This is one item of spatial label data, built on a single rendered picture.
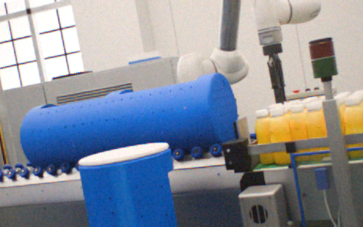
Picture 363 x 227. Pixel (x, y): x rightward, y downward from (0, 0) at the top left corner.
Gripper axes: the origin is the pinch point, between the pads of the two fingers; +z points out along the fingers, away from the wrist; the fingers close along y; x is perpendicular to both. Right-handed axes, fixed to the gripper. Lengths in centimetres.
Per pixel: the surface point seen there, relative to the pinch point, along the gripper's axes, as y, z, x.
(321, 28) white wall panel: -270, -42, -22
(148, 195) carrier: 68, 19, -25
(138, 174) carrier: 69, 12, -26
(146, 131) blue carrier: 31, 3, -44
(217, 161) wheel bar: 27.9, 17.7, -18.7
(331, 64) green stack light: 55, -9, 28
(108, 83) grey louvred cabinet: -123, -24, -159
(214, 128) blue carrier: 29.2, 5.8, -17.1
